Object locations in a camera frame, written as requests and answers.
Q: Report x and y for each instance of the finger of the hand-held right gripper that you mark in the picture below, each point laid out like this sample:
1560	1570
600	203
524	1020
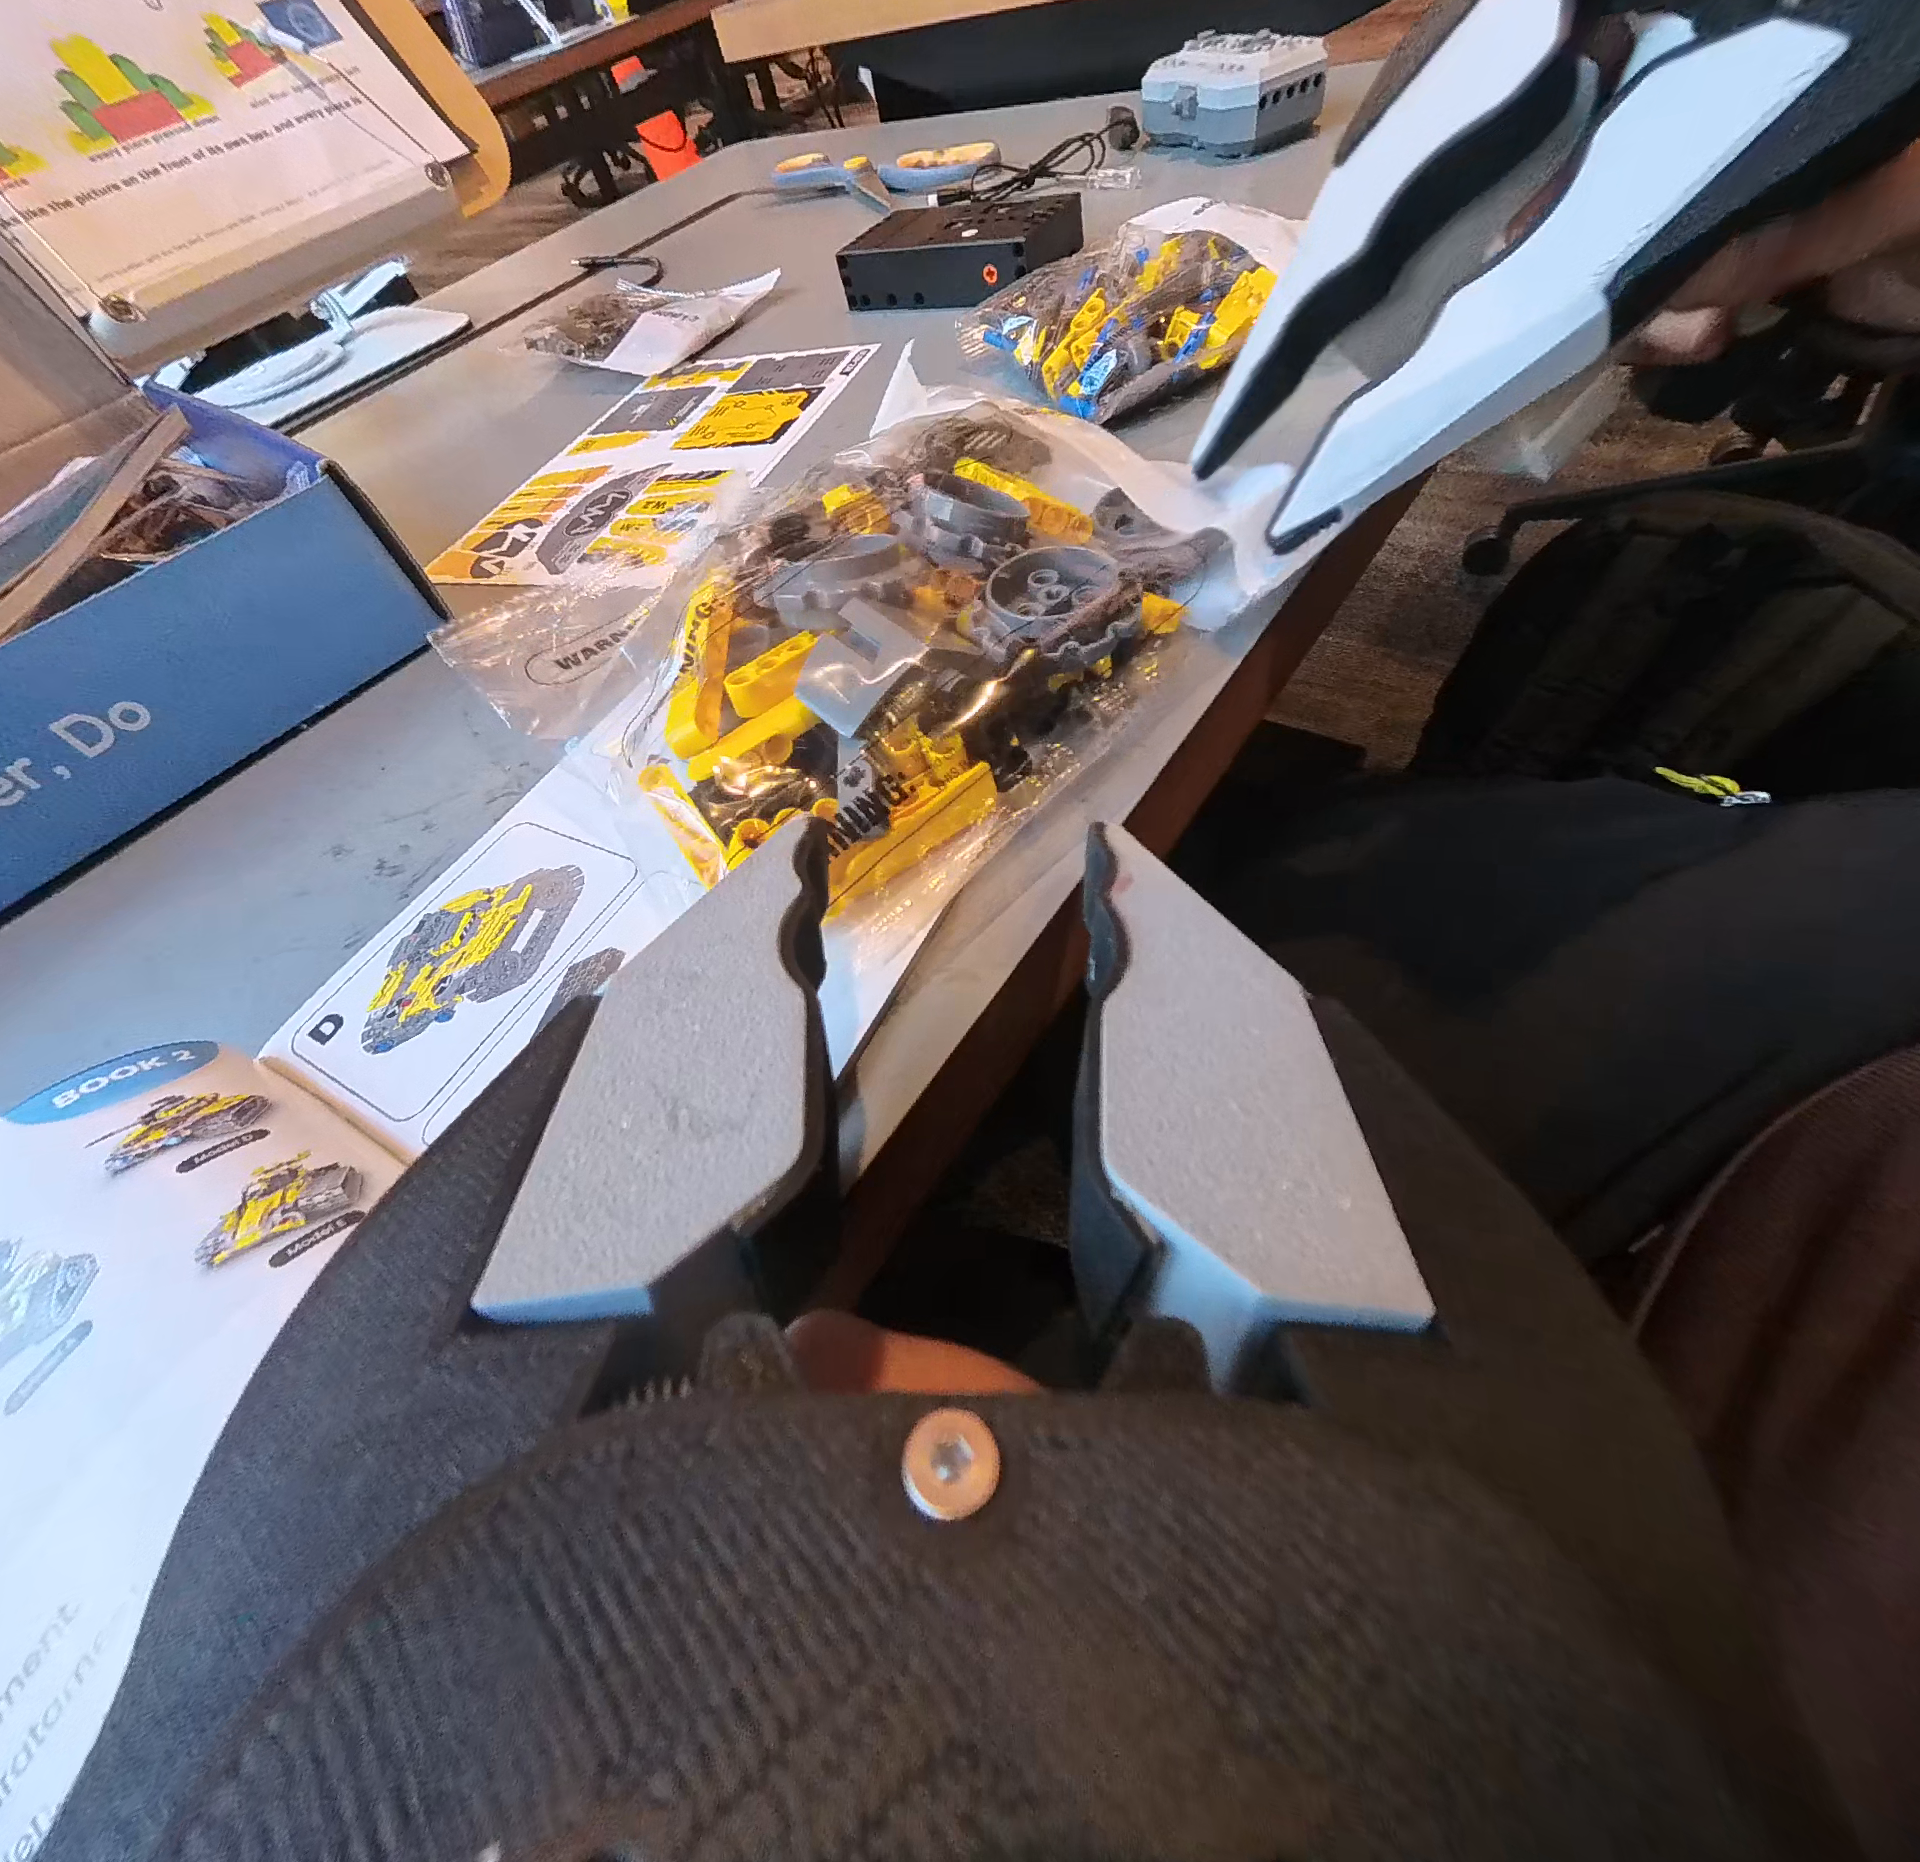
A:
1617	242
1411	150

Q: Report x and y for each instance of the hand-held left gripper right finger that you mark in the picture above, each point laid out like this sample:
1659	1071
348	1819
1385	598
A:
1245	1143

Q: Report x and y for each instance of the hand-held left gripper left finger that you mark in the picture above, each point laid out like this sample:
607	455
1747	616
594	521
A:
674	1128

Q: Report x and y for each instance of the black control box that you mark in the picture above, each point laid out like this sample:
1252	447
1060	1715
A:
960	250

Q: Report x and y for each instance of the clear bag of yellow parts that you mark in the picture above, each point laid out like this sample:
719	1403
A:
897	648

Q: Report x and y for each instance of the blue cardboard kit box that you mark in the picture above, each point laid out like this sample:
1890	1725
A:
178	693

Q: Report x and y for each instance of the robot kit instruction booklet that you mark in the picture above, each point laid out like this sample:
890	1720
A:
92	1443

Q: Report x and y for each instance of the grey desk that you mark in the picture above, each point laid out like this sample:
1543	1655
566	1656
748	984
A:
299	842

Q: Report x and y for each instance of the person's right hand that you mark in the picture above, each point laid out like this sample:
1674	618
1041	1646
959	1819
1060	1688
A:
1830	272

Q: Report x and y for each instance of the grey motor module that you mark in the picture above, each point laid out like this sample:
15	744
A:
1239	84

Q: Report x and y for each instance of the black office chair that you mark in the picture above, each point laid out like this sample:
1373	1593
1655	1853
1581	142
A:
1723	421

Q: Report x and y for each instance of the bag of yellow blue parts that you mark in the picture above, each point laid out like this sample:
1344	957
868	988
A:
1125	305

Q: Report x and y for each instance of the yellow and black sticker sheet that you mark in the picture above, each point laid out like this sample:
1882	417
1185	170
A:
646	454

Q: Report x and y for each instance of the small bag of black pins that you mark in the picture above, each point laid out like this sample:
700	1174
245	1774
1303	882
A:
646	326

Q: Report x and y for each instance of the silver monitor stand base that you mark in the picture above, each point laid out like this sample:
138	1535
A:
375	340

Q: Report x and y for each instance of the white printed poster board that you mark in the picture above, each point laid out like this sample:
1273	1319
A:
226	90

